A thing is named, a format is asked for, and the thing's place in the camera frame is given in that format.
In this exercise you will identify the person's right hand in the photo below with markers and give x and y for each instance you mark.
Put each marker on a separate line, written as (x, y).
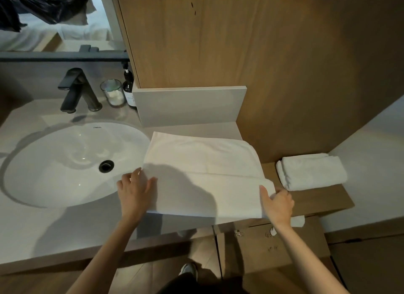
(279, 208)

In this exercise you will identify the person's left hand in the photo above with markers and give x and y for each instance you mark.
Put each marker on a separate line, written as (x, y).
(135, 196)

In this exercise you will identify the white towel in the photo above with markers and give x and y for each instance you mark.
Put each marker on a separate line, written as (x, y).
(205, 164)
(298, 221)
(312, 172)

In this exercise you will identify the wooden cabinet flap door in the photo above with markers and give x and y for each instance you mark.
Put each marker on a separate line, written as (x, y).
(252, 252)

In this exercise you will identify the person's right forearm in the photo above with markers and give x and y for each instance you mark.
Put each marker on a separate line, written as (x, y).
(306, 259)

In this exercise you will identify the person's left forearm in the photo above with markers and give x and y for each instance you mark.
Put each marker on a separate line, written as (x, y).
(107, 256)

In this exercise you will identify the person's white shoe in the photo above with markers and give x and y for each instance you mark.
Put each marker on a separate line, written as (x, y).
(188, 270)

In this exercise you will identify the person's dark trousers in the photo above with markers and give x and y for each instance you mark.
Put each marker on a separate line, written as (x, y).
(202, 286)

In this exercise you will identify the black sink drain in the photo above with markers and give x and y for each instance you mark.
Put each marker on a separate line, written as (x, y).
(106, 166)

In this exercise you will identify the metal door hinge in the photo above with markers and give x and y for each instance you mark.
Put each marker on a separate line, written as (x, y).
(239, 233)

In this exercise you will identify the white oval sink basin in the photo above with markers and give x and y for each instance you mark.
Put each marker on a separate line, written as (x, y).
(63, 170)

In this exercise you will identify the black door hinge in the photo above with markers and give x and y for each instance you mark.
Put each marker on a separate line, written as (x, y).
(352, 240)

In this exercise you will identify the glass jar with cotton pads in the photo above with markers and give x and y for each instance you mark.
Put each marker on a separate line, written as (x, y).
(113, 94)

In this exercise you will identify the grey stone backsplash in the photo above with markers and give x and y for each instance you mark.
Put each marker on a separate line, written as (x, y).
(189, 105)

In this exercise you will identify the dark pump bottle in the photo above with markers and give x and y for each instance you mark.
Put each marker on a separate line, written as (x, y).
(128, 88)

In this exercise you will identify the wooden vanity base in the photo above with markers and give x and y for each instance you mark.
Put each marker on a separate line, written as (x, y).
(47, 259)

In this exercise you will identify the black faucet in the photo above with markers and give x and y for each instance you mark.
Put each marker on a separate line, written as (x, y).
(77, 88)

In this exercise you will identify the wooden back panel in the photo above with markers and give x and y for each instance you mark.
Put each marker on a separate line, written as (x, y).
(284, 50)

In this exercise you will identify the wall mirror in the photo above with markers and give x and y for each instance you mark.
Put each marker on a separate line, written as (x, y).
(63, 34)

